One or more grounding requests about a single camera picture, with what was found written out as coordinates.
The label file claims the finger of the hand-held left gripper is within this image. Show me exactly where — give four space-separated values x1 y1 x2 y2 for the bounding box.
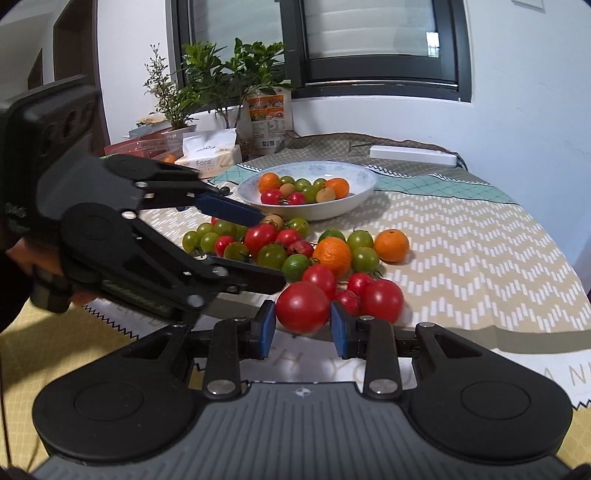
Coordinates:
99 154 266 227
99 215 287 326

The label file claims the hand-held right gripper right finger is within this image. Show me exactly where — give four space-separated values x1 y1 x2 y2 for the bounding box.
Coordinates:
330 302 492 401

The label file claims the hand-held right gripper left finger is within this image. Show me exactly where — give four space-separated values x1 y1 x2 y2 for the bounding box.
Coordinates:
117 300 278 401

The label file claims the large red tomato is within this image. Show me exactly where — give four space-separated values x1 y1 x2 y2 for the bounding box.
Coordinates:
276 281 332 335

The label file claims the pile of red cherry tomatoes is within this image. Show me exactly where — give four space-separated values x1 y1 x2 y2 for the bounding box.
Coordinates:
244 188 405 324

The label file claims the white ceramic bowl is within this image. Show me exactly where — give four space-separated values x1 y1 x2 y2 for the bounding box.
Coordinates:
237 161 378 221

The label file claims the person's left hand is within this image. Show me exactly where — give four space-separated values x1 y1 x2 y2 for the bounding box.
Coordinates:
4 236 100 308

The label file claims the beige tissue pack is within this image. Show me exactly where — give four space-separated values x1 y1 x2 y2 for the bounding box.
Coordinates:
174 145 243 178

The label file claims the white tissue pack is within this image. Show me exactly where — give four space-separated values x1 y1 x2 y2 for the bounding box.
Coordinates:
181 129 237 158

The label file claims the clear plastic fruit container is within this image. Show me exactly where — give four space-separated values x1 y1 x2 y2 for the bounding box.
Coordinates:
104 137 185 163

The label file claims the thin-leaf plant in white pot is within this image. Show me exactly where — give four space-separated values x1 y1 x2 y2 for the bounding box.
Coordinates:
142 44 199 139

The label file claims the stack of books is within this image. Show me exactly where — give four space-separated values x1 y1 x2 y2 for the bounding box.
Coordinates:
128 115 172 139

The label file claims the dark wooden door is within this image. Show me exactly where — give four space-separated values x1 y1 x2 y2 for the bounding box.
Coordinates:
27 0 100 90

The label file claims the printed paper carton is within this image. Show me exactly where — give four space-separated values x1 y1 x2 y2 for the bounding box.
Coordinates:
247 88 294 158

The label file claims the broad-leaf potted plant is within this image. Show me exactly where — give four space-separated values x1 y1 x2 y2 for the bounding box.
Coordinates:
178 38 294 139

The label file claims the patchwork printed tablecloth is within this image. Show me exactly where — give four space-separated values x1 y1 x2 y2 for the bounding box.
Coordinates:
0 131 591 480

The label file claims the white power strip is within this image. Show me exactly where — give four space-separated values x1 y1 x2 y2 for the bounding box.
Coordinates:
369 145 458 168

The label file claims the dark framed window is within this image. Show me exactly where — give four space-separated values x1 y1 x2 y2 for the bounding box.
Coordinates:
172 0 474 103

